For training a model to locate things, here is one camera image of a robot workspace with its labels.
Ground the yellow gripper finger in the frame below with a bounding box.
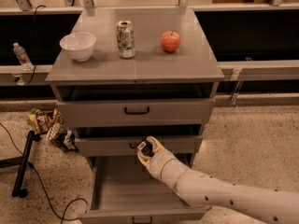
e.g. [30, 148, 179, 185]
[147, 136, 164, 153]
[137, 151, 151, 169]

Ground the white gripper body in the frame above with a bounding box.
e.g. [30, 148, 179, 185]
[147, 149, 187, 188]

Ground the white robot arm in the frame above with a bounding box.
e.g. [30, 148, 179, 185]
[136, 136, 299, 224]

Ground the grey middle drawer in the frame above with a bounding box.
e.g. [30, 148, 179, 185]
[75, 135, 203, 157]

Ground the grey drawer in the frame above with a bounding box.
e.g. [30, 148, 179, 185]
[57, 99, 214, 128]
[75, 135, 203, 157]
[78, 156, 206, 224]

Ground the grey bottom drawer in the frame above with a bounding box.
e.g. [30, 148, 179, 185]
[78, 156, 206, 224]

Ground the grey top drawer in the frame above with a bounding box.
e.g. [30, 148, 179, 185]
[57, 99, 214, 128]

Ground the grey drawer cabinet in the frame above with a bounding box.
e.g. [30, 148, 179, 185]
[45, 7, 225, 224]

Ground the snack bag pile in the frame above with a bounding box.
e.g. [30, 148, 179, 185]
[27, 108, 77, 151]

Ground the red apple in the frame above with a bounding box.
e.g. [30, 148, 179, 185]
[160, 31, 180, 52]

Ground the green soda can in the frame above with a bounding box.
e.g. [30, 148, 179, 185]
[116, 21, 135, 59]

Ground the white bowl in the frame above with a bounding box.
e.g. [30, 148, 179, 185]
[60, 32, 96, 62]

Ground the clear plastic water bottle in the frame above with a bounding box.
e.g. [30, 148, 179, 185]
[13, 43, 34, 72]

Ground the black floor cable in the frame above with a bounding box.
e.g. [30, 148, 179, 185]
[0, 121, 89, 224]

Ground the black hanging cable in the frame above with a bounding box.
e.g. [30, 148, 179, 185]
[25, 5, 48, 86]

